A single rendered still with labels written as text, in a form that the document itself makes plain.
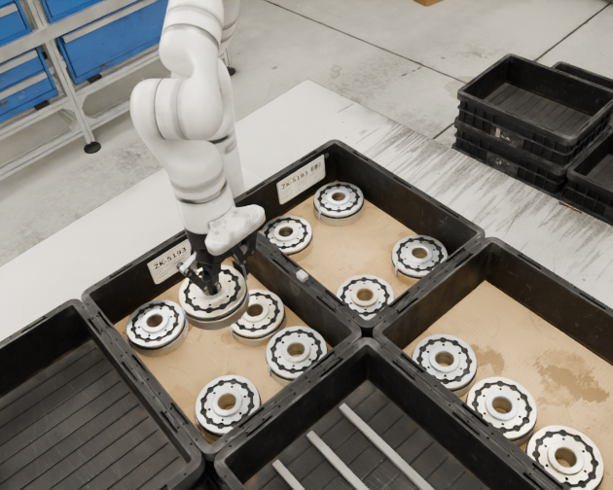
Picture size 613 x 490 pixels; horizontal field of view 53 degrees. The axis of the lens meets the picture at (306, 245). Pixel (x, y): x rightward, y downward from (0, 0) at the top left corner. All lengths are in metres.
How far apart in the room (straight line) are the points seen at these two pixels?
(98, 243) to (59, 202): 1.33
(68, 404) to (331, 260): 0.53
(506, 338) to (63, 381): 0.76
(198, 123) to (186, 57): 0.09
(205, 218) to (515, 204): 0.89
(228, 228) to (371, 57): 2.68
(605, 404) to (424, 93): 2.26
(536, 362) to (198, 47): 0.72
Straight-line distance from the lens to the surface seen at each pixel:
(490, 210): 1.50
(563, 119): 2.18
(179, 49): 0.76
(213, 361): 1.09
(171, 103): 0.72
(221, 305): 0.92
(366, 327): 0.98
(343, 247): 1.22
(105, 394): 1.12
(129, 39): 3.02
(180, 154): 0.78
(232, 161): 1.34
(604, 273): 1.43
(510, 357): 1.09
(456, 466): 0.99
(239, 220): 0.80
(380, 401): 1.03
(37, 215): 2.86
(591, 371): 1.11
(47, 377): 1.18
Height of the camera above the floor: 1.73
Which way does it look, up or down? 47 degrees down
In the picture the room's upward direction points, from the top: 7 degrees counter-clockwise
